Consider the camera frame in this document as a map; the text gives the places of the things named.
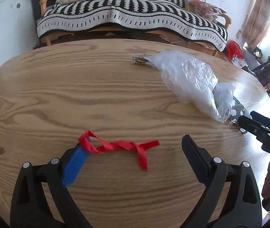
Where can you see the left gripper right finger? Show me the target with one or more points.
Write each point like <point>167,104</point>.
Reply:
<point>242,207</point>

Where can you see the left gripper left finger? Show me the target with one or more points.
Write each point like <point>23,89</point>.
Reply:
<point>29,206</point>

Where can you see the red ribbon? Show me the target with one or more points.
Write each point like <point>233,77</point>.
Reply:
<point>140,149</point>

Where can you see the clear plastic bag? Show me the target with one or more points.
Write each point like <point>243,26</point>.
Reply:
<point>193,80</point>

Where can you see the green wrapper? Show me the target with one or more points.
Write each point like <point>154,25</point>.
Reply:
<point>140,60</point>

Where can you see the black wooden chair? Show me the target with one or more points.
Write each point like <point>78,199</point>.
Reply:
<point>262,73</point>

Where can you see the oval wooden coffee table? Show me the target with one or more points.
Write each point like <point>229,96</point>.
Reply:
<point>52,95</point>

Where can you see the red plastic bag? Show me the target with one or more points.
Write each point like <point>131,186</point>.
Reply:
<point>233,50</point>

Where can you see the brown patterned curtain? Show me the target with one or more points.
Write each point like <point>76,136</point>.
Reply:
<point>258,23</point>

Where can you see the pink printed cushion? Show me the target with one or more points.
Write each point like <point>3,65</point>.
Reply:
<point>205,10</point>

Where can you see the striped blanket wooden sofa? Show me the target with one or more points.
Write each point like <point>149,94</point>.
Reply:
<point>145,15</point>

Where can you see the white cabinet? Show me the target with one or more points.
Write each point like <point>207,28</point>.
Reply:
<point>18,29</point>

